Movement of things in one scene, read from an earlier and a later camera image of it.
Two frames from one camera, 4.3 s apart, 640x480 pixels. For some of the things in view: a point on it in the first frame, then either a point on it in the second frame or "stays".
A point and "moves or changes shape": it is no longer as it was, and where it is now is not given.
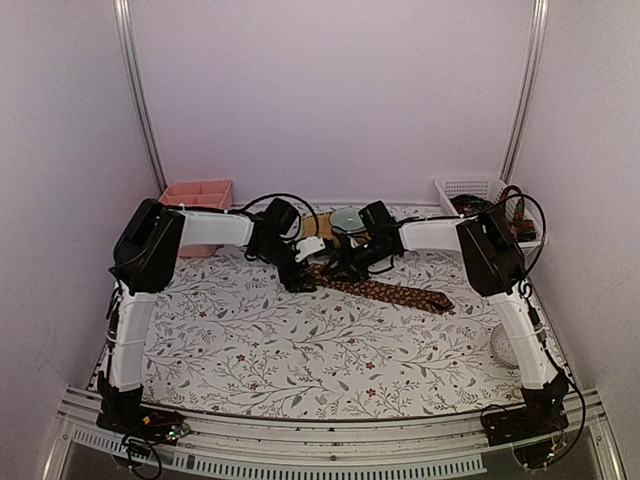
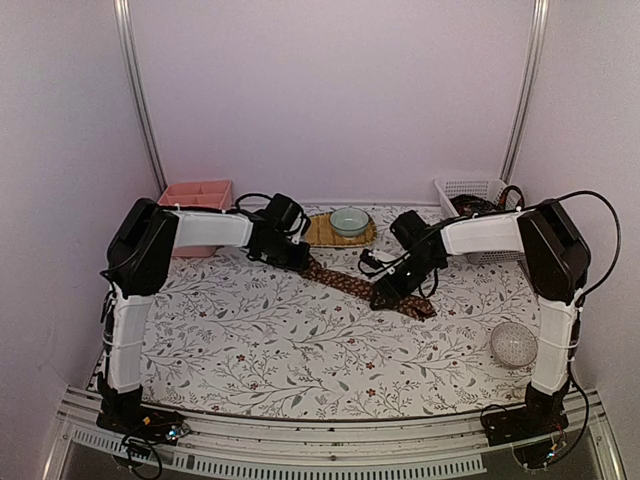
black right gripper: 352,273 -> 389,292
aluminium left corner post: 130,48 stays
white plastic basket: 524,218 stays
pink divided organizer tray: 207,194 stays
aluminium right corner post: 536,49 stays
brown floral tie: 405,296 moves or changes shape
